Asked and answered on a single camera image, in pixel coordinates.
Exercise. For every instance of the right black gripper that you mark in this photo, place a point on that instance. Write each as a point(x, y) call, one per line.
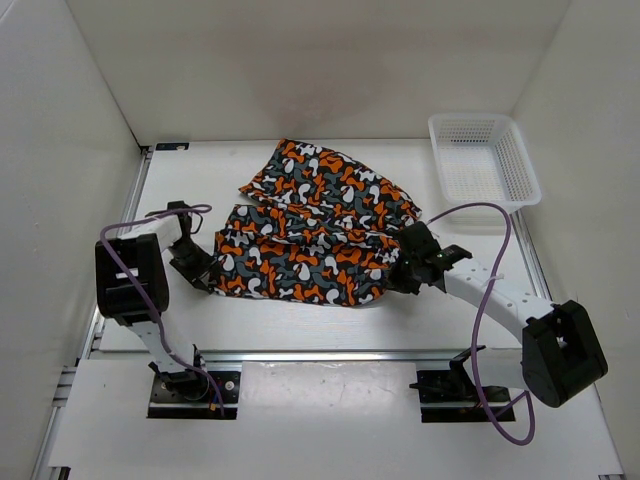
point(397, 282)

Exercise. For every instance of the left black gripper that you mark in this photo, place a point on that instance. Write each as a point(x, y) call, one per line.
point(207, 264)

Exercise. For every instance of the orange camouflage patterned shorts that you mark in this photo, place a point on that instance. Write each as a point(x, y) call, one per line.
point(320, 228)

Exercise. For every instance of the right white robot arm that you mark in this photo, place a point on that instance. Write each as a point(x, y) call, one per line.
point(559, 354)

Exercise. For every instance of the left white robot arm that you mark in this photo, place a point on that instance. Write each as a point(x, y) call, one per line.
point(132, 288)

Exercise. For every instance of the small blue label sticker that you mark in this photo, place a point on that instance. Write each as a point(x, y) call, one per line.
point(172, 146)

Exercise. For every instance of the white plastic mesh basket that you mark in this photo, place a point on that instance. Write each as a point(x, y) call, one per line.
point(482, 157)

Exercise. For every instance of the aluminium front rail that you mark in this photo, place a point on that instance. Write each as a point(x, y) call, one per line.
point(229, 357)

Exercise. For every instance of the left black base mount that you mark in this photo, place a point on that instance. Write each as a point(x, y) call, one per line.
point(191, 396)

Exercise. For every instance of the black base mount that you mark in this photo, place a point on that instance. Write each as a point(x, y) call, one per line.
point(445, 390)
point(191, 396)

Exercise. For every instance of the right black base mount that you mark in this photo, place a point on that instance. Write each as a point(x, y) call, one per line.
point(445, 390)

